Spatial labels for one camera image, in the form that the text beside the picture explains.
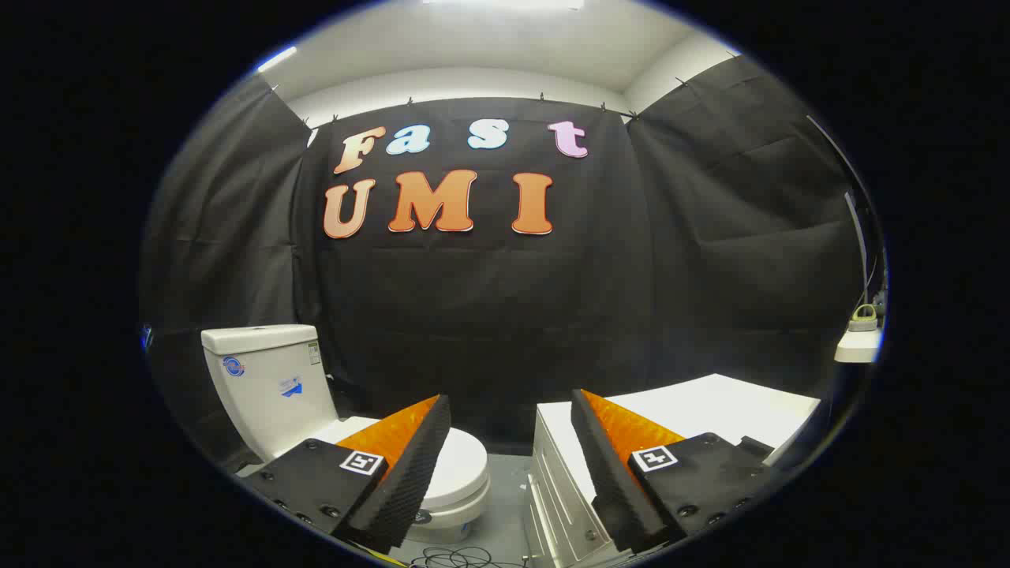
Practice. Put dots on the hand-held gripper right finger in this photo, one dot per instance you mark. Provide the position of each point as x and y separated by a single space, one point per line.
611 481

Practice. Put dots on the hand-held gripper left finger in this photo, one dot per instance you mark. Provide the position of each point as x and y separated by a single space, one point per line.
410 473

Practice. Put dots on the white toilet lid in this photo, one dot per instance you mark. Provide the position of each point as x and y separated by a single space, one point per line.
461 465

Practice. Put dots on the white toilet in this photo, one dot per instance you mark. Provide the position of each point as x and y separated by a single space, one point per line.
264 386

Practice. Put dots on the white cabinet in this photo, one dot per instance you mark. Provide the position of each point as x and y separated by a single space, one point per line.
710 406

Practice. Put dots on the black backdrop cloth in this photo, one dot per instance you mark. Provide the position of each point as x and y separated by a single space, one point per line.
489 315

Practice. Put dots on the white shelf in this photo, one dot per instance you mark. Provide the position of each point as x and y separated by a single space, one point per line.
858 345

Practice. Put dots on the small grey object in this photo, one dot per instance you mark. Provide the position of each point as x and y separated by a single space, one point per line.
863 319

